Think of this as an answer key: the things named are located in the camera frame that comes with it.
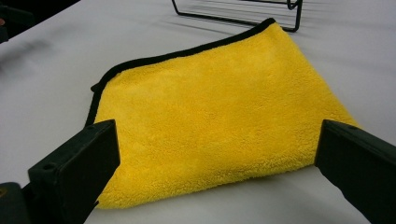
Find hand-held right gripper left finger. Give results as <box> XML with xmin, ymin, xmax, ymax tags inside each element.
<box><xmin>27</xmin><ymin>119</ymin><xmax>121</xmax><ymax>224</ymax></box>

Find black wire rack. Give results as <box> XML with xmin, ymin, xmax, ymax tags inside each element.
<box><xmin>171</xmin><ymin>0</ymin><xmax>304</xmax><ymax>33</ymax></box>

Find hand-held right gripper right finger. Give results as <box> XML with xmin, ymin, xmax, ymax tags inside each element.
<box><xmin>315</xmin><ymin>119</ymin><xmax>396</xmax><ymax>224</ymax></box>

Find yellow towel with black trim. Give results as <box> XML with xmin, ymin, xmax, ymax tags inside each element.
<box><xmin>85</xmin><ymin>18</ymin><xmax>359</xmax><ymax>209</ymax></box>

